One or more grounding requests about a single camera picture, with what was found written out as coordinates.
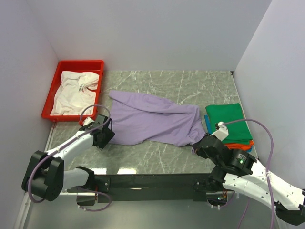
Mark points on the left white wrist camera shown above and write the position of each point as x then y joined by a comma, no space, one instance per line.
87,122

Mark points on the green t shirt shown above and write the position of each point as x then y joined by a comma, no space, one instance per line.
238,132

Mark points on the black base beam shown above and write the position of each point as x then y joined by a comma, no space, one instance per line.
147,187

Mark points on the white crumpled t shirt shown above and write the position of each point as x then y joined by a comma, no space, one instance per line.
76,92

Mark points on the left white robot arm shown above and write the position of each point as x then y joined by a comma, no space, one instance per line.
46,175

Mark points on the orange t shirt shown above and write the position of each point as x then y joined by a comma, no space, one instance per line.
245,147

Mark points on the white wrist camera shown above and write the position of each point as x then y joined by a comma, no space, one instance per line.
221,131
87,122

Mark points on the aluminium frame rail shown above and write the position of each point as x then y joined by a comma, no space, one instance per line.
26,203

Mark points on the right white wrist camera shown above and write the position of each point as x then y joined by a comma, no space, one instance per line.
221,131

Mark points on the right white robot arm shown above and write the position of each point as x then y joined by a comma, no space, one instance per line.
241,172

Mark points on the lavender t shirt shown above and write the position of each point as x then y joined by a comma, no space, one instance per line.
138,117

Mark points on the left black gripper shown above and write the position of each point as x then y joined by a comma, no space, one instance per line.
109,135

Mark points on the red plastic bin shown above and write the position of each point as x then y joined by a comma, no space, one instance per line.
95,66

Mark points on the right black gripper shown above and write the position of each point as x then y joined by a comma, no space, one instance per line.
198,149

